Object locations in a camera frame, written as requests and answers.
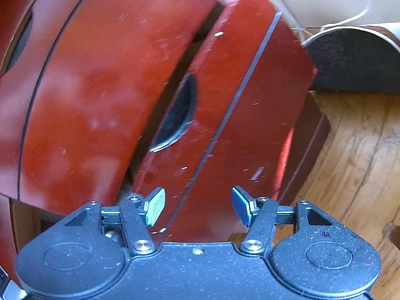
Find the brown cardboard box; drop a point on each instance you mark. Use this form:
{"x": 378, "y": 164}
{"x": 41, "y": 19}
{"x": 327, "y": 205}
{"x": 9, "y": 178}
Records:
{"x": 328, "y": 3}

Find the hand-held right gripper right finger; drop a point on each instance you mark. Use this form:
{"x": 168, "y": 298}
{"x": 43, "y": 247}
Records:
{"x": 241, "y": 206}

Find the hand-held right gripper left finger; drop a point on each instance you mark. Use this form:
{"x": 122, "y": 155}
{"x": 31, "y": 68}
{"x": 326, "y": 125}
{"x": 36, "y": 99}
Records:
{"x": 155, "y": 207}

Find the black round disc white rim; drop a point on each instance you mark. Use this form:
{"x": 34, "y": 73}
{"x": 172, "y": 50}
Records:
{"x": 350, "y": 62}

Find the red-brown wooden drawer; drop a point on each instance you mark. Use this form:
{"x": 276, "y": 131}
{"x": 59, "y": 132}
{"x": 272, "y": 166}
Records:
{"x": 109, "y": 84}
{"x": 225, "y": 106}

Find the red-brown wooden nightstand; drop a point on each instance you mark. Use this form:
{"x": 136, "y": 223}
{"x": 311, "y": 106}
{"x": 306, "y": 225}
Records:
{"x": 314, "y": 137}

